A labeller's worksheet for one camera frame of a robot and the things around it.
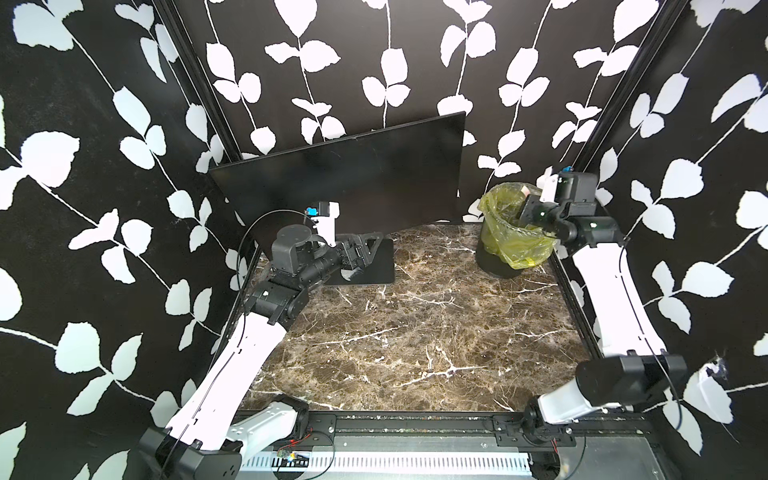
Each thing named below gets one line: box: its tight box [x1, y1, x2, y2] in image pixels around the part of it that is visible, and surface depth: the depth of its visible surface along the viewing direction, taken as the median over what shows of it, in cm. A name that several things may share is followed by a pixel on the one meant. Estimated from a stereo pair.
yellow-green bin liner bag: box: [478, 182, 557, 269], surface depth 90 cm
